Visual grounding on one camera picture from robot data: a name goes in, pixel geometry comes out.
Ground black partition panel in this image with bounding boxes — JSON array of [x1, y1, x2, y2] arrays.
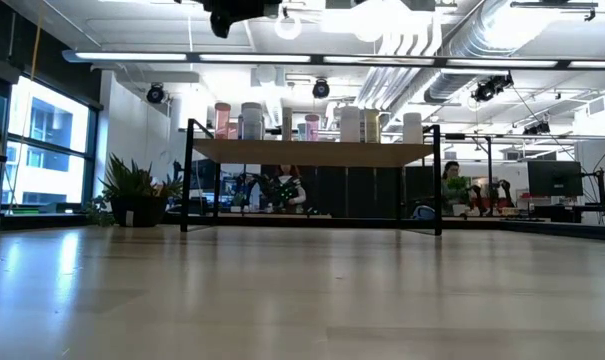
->
[[306, 165, 436, 217]]

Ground black ceiling spot lamp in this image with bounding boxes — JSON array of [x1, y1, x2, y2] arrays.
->
[[145, 82, 166, 105], [311, 78, 331, 100]]

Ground person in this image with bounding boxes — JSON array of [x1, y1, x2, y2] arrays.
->
[[269, 164, 308, 215], [441, 160, 471, 216]]

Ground black computer monitor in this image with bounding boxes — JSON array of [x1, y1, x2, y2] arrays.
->
[[526, 159, 585, 198]]

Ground orange pill bottle white cap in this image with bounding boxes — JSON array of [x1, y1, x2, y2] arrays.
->
[[364, 109, 381, 144]]

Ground black ceiling track light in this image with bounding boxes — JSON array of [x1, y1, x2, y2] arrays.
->
[[470, 73, 514, 104]]

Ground wooden shelf black metal legs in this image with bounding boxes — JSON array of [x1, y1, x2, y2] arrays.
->
[[180, 118, 443, 237]]

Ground black aluminium table frame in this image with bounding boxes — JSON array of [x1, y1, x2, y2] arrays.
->
[[0, 212, 605, 242]]

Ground silver ventilation duct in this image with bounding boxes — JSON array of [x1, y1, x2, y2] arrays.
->
[[424, 0, 538, 104]]

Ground large window black frame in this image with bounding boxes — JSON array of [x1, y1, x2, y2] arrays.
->
[[0, 74, 103, 211]]

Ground long ceiling light bar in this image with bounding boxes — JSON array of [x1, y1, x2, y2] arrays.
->
[[61, 48, 605, 71]]

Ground translucent white bottle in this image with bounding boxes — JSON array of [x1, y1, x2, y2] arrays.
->
[[402, 112, 424, 145]]

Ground potted green succulent plant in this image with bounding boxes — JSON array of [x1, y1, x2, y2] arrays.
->
[[84, 152, 184, 229]]

